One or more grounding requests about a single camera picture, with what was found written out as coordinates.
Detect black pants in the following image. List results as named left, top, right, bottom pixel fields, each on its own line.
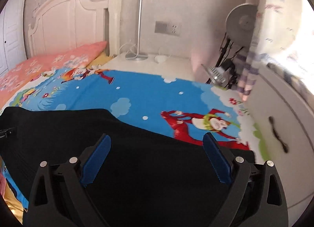
left=1, top=107, right=231, bottom=226

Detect white drawer cabinet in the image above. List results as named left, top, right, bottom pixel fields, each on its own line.
left=246, top=66, right=313, bottom=226

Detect blue cartoon bed sheet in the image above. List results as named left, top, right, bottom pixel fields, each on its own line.
left=0, top=66, right=268, bottom=222

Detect silver ribbed lamp head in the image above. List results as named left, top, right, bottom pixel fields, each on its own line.
left=202, top=64, right=226, bottom=86

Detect pink floral quilt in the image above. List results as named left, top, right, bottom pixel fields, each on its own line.
left=1, top=41, right=107, bottom=107

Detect white nightstand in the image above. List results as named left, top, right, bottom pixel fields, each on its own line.
left=105, top=53, right=209, bottom=83

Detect silver floor lamp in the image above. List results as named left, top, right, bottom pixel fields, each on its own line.
left=125, top=0, right=148, bottom=61

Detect white wardrobe doors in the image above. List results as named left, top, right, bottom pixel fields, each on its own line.
left=0, top=0, right=27, bottom=75

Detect grey electric fan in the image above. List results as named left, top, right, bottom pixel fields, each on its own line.
left=211, top=3, right=258, bottom=89

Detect white wooden headboard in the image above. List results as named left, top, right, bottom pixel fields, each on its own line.
left=28, top=0, right=122, bottom=57

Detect black drawer handle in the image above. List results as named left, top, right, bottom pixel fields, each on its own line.
left=268, top=116, right=289, bottom=154

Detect grey wall socket panel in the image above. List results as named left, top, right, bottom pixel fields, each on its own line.
left=154, top=21, right=181, bottom=37

